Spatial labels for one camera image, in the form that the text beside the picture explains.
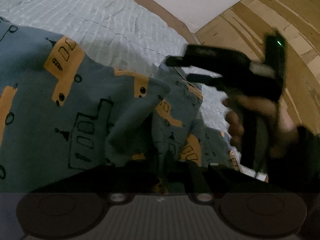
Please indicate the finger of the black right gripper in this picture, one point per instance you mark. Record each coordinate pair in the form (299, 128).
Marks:
(217, 82)
(199, 62)

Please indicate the person's right hand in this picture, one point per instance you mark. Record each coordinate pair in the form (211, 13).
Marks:
(243, 108)

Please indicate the plywood wardrobe panel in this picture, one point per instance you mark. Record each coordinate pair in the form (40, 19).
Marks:
(282, 32)

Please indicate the blue pants with orange trucks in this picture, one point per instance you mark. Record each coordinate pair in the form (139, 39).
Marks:
(63, 113)

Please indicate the light blue quilted mattress pad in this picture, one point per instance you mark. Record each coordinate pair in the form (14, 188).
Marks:
(115, 33)

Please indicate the brown wooden bed platform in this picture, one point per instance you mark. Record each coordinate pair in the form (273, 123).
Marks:
(169, 19)

